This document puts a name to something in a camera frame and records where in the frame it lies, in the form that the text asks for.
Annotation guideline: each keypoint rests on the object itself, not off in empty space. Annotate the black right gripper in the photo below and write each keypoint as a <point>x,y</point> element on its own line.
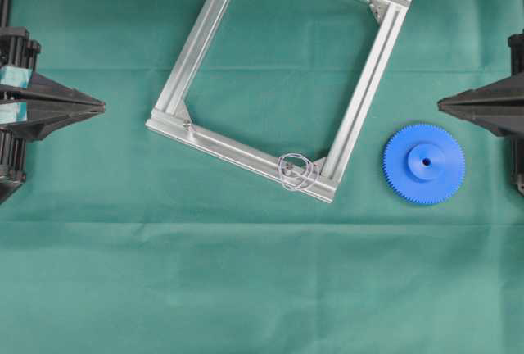
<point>495,107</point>

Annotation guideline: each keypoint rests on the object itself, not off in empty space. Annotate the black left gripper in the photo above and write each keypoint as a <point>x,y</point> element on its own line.
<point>19,54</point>

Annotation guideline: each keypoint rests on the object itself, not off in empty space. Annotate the blue plastic gear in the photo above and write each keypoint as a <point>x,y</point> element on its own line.
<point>424,164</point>

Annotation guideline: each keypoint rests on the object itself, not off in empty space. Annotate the green table cloth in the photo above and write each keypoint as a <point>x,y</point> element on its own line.
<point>125,241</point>

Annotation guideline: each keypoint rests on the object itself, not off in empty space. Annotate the square aluminium extrusion frame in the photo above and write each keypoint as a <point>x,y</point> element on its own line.
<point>320,179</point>

